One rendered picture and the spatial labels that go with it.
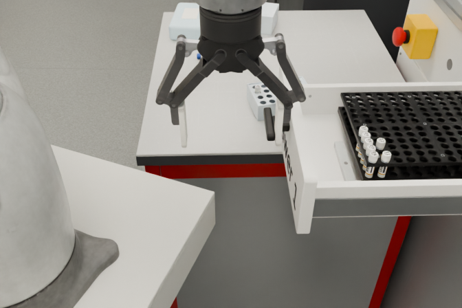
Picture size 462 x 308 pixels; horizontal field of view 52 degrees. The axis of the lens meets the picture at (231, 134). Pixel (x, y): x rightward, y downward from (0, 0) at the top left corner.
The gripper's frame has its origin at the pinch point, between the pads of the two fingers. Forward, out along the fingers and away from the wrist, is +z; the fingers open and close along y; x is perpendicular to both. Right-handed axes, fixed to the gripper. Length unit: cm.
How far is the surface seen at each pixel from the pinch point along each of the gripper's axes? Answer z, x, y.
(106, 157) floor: 91, 99, -50
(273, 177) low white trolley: 22.8, 14.3, 8.7
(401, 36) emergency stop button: 2.5, 34.4, 36.0
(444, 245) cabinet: 33, 5, 43
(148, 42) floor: 91, 200, -44
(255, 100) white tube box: 11.2, 24.6, 5.5
